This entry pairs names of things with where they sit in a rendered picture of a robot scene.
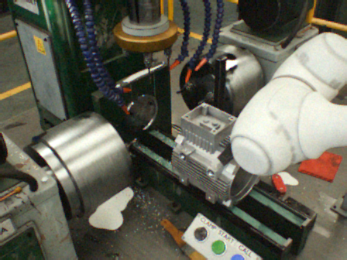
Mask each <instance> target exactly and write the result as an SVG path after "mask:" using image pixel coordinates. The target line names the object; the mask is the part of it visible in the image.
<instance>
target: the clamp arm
mask: <svg viewBox="0 0 347 260"><path fill-rule="evenodd" d="M226 62H227V57H226V56H220V57H218V58H217V59H215V89H214V100H213V107H215V108H217V109H219V110H220V111H224V94H225V78H226Z"/></svg>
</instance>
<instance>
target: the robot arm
mask: <svg viewBox="0 0 347 260"><path fill-rule="evenodd" d="M346 83H347V39H345V38H343V37H341V36H340V35H336V34H334V33H330V32H325V33H322V34H320V35H318V36H316V37H315V38H312V39H311V40H309V41H307V42H306V43H305V44H302V46H300V47H299V48H298V49H297V50H296V51H295V52H294V53H293V54H292V55H291V56H289V57H288V58H287V59H286V60H285V61H284V62H283V63H282V65H281V66H280V67H279V68H278V69H277V71H276V72H275V74H274V75H273V78H272V79H271V81H270V82H269V83H268V84H267V85H266V86H265V87H263V88H262V89H261V90H260V91H259V92H258V93H257V94H256V95H255V96H253V98H252V100H251V101H249V103H248V104H247V105H246V106H245V108H244V109H243V110H242V112H241V114H240V115H239V117H238V118H237V119H236V122H235V124H234V127H233V129H232V134H231V137H230V144H226V149H224V151H223V152H222V153H221V154H220V155H219V156H218V157H217V158H218V160H219V161H220V162H221V164H222V165H224V166H226V165H227V164H228V163H230V161H232V159H235V160H236V162H237V163H238V164H239V165H240V166H241V167H242V168H243V169H244V170H246V171H247V172H250V173H253V174H256V175H258V176H270V175H273V174H275V173H278V172H281V171H282V170H284V169H286V168H287V167H288V166H292V165H294V164H295V163H298V162H301V161H305V160H308V159H317V158H318V157H320V156H321V155H322V153H323V152H324V151H326V150H328V149H331V148H334V147H339V146H347V106H342V105H337V104H333V103H330V101H331V100H332V99H333V98H334V97H335V96H336V95H337V94H338V92H339V90H340V89H342V87H344V85H345V84H346Z"/></svg>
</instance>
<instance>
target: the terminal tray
mask: <svg viewBox="0 0 347 260"><path fill-rule="evenodd" d="M205 115H206V117H205ZM216 119H217V121H216ZM236 119H237V117H234V116H232V115H229V114H228V113H225V112H224V111H220V110H219V109H217V108H215V107H212V106H211V105H209V104H206V103H203V104H201V105H199V106H198V107H196V108H195V109H193V110H192V111H190V112H188V113H187V114H186V115H183V116H182V117H181V134H182V136H183V137H185V138H186V141H187V140H189V143H191V142H192V145H194V144H196V146H199V149H201V148H202V149H203V150H206V152H209V154H210V155H211V154H213V155H214V154H215V151H217V145H219V143H222V141H224V139H225V138H226V137H227V138H228V136H230V135H231V134H232V129H233V127H234V124H235V122H236ZM220 121H222V122H220ZM225 124H226V125H225ZM220 129H221V130H220Z"/></svg>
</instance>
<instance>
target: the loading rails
mask: <svg viewBox="0 0 347 260"><path fill-rule="evenodd" d="M151 132H152V133H151ZM151 132H149V150H148V149H146V147H144V146H143V145H142V144H140V143H139V142H138V145H137V142H136V143H133V144H132V145H131V146H130V147H129V151H130V152H132V153H133V154H134V155H136V161H137V166H138V177H139V178H138V179H137V180H136V181H135V184H136V186H138V187H139V188H140V189H141V190H144V189H145V188H147V187H148V186H151V187H152V188H154V189H155V190H156V191H157V192H159V193H161V194H163V196H164V197H166V198H167V199H168V200H170V201H171V203H169V204H168V205H167V209H168V210H169V211H171V213H173V214H174V215H177V213H180V211H182V210H183V211H185V212H186V213H188V214H189V215H191V216H192V217H193V218H196V216H197V215H198V214H199V213H201V214H202V215H204V216H205V217H206V218H207V219H209V220H210V221H211V222H213V223H214V224H216V225H217V226H219V227H220V228H222V230H223V231H226V233H228V234H230V235H231V236H232V237H234V238H235V239H237V241H240V242H241V243H242V244H244V245H245V246H246V247H247V248H249V249H250V250H252V251H253V252H255V253H256V254H257V255H259V257H261V258H263V260H287V257H288V255H289V252H291V253H293V254H294V255H296V256H297V255H298V254H299V253H300V252H301V251H302V249H304V245H305V242H306V240H307V236H308V232H309V229H310V227H311V222H312V220H313V218H311V217H309V216H308V215H306V214H304V213H303V212H301V211H299V210H298V209H296V208H294V207H293V206H291V205H289V204H287V203H286V202H284V201H282V200H281V199H279V198H278V197H275V196H274V195H272V194H271V193H269V192H267V191H266V190H264V189H263V188H260V186H257V185H256V184H254V185H253V188H252V191H251V192H250V191H249V194H247V196H246V198H244V199H243V200H242V201H240V203H238V204H236V205H234V204H233V205H232V207H227V206H226V205H224V204H223V205H221V204H220V203H218V202H217V201H216V202H215V203H214V204H213V203H212V202H210V201H209V200H207V199H206V198H205V195H206V192H204V191H203V190H201V189H200V188H198V187H197V188H196V187H195V186H192V184H189V185H188V186H185V185H184V184H183V183H181V182H180V176H178V175H177V174H176V170H174V169H172V168H173V167H172V165H173V164H172V161H171V160H172V159H171V158H172V155H173V153H172V152H174V146H175V148H176V147H177V146H176V145H175V144H176V143H175V140H176V136H173V135H171V134H170V133H169V132H166V131H165V130H163V129H162V128H159V127H158V126H157V125H156V126H155V129H154V131H153V130H152V131H151ZM155 132H157V133H156V134H155ZM153 133H154V134H153ZM155 135H156V137H155ZM158 135H160V136H159V137H158ZM163 135H165V136H163ZM161 136H162V138H161ZM167 137H169V138H170V139H169V138H167ZM171 139H173V140H171ZM167 140H168V141H167ZM171 143H172V145H171ZM174 143H175V144H174ZM135 145H136V146H135ZM137 146H138V147H139V148H137ZM141 146H143V147H141ZM140 148H141V150H140ZM143 148H144V150H142V149H143ZM146 150H147V152H146ZM151 151H152V152H151ZM145 152H146V153H145ZM148 152H149V153H148ZM147 154H149V155H147ZM150 155H151V157H150ZM157 155H158V156H157ZM161 157H163V159H161ZM158 159H159V160H158ZM167 159H168V160H167ZM156 160H157V161H156ZM160 160H161V162H160ZM167 162H168V163H167ZM170 162H171V164H170ZM161 163H162V164H161ZM168 164H169V165H168ZM165 165H167V167H165ZM168 166H169V167H168Z"/></svg>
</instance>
